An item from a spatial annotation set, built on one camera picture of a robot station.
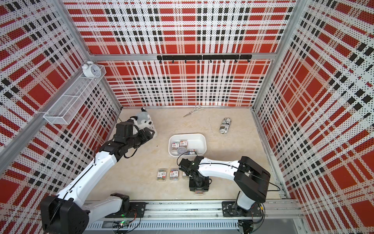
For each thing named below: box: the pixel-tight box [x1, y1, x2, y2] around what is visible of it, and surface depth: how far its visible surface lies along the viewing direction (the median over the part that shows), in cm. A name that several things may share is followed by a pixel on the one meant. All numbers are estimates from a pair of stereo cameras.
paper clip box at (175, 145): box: [171, 141, 181, 152], surface depth 97 cm
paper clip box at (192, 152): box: [187, 149, 197, 155], surface depth 95 cm
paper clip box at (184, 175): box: [182, 171, 190, 179], surface depth 85 cm
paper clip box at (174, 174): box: [169, 167, 179, 181], surface depth 86 cm
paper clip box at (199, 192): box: [194, 190, 205, 195], surface depth 78 cm
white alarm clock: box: [81, 60, 102, 81], surface depth 83 cm
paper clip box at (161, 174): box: [156, 168, 168, 182], surface depth 85 cm
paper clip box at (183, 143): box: [179, 140, 188, 148], surface depth 98 cm
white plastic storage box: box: [168, 133, 207, 157], surface depth 98 cm
